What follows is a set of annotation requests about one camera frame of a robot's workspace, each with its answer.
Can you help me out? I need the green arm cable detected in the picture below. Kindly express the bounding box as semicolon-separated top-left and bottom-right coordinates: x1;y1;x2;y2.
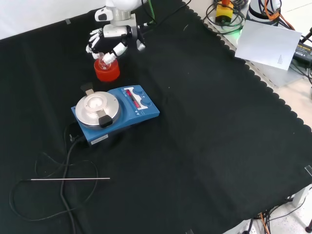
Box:
147;0;157;24

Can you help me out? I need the yellow stop button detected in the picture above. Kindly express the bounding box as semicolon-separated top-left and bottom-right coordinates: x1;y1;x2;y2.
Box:
215;0;234;25

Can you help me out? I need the thin metal probe rod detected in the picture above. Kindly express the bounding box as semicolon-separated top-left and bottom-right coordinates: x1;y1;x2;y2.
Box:
30;177;111;181

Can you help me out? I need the clear round-bottom flask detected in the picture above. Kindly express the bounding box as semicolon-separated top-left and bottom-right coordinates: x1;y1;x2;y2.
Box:
98;52;113;71

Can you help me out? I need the thin black probe cable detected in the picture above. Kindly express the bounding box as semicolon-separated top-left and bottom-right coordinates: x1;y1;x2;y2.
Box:
9;152;99;221

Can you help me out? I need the blue base heater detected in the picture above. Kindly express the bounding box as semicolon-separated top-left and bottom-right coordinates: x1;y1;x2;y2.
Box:
70;82;161;148

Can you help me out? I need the pale board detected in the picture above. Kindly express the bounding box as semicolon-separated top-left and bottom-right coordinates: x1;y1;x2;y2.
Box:
234;19;303;71

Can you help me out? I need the black bench cloth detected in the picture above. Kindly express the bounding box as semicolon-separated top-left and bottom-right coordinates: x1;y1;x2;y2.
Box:
0;0;312;234

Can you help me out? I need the red flask ring stand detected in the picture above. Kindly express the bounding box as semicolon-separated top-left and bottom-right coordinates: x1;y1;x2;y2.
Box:
94;59;121;82

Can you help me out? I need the white table leg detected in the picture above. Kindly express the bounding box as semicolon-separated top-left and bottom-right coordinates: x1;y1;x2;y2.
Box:
292;187;308;208

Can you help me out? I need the black power adapter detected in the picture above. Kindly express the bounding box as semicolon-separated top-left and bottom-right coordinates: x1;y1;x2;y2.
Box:
292;41;312;65

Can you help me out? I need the thick black power cable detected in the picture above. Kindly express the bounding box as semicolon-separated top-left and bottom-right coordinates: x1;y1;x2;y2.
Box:
59;131;85;234

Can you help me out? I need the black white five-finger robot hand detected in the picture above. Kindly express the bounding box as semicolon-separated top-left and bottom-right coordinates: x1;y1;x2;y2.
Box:
85;25;136;64

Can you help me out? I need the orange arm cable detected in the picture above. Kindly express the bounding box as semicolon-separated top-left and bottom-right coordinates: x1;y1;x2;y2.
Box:
264;0;297;31

